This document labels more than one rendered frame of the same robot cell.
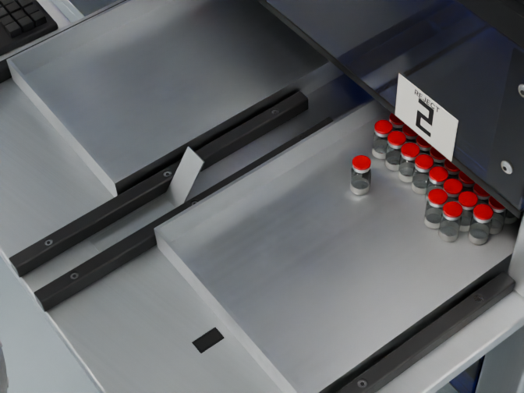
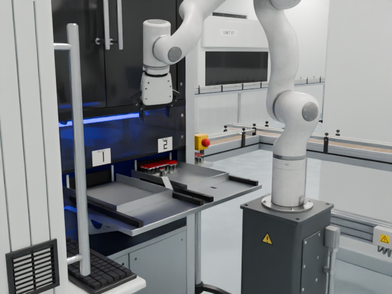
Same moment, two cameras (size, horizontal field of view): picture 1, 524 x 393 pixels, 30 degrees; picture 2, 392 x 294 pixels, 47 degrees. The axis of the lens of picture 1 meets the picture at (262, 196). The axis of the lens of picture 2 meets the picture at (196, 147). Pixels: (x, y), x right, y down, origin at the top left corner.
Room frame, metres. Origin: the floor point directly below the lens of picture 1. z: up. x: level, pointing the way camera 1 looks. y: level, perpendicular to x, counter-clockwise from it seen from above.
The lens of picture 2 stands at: (0.99, 1.78, 1.42)
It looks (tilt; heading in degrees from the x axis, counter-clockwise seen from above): 12 degrees down; 257
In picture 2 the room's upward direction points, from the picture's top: straight up
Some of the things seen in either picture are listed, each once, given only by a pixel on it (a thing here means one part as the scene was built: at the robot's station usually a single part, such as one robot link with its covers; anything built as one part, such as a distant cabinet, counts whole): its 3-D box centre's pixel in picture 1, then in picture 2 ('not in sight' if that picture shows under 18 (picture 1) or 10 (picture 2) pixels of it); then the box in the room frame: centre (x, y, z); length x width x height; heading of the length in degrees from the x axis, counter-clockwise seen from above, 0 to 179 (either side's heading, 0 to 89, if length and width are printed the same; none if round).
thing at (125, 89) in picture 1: (178, 65); (116, 192); (0.91, 0.09, 0.90); 0.34 x 0.26 x 0.04; 124
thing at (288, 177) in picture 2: not in sight; (287, 181); (0.29, 0.28, 0.95); 0.19 x 0.19 x 0.18
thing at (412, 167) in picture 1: (430, 180); (162, 168); (0.69, -0.19, 0.91); 0.18 x 0.02 x 0.05; 34
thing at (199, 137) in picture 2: not in sight; (198, 141); (0.49, -0.33, 0.99); 0.08 x 0.07 x 0.07; 124
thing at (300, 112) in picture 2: not in sight; (295, 125); (0.29, 0.31, 1.16); 0.19 x 0.12 x 0.24; 97
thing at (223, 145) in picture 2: not in sight; (214, 144); (0.33, -0.61, 0.92); 0.69 x 0.16 x 0.16; 34
